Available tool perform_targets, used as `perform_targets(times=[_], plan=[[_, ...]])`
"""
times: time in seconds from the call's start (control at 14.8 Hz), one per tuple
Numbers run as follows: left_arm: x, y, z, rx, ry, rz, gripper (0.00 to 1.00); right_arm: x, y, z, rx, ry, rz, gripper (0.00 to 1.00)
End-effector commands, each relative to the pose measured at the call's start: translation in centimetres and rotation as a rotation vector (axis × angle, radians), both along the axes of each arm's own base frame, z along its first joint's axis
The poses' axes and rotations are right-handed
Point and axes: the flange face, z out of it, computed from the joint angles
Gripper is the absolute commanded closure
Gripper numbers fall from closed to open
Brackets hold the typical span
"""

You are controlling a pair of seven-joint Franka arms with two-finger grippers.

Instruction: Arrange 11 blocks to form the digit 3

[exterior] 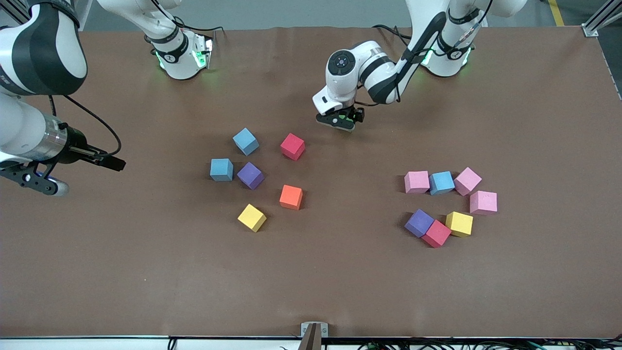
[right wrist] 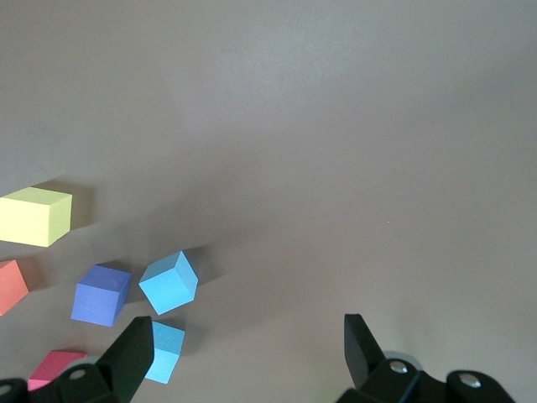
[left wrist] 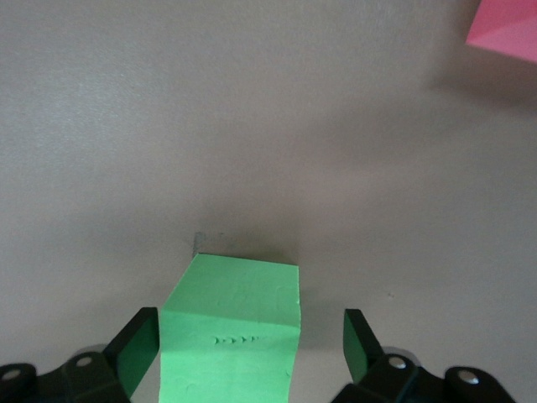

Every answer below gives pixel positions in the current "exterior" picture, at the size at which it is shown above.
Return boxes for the red foam cube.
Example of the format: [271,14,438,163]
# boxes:
[280,133,306,161]
[421,219,452,249]

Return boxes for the pink foam cube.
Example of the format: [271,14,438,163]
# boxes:
[453,167,483,197]
[404,170,431,194]
[469,190,499,216]

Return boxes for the blue foam cube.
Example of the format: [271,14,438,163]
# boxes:
[428,171,456,196]
[209,158,234,182]
[232,127,260,157]

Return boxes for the orange foam cube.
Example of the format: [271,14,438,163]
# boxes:
[279,184,304,211]

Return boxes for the brown table mat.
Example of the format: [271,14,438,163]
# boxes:
[0,25,622,339]

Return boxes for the purple foam cube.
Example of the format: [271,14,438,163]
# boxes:
[237,161,266,190]
[404,209,435,239]

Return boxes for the yellow foam cube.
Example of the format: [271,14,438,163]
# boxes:
[445,211,474,238]
[237,203,267,233]

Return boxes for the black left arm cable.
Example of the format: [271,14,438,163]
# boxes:
[352,0,494,107]

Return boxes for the black left base cable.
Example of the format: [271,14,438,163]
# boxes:
[372,23,414,49]

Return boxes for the black base cable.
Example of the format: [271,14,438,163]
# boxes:
[372,23,414,49]
[181,24,225,42]

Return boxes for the black right base cable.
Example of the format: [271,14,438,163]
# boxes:
[181,24,225,42]

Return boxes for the grey metal edge bracket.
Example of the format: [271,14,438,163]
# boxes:
[298,321,329,350]

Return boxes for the aluminium frame profile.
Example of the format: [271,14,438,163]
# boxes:
[582,0,622,38]

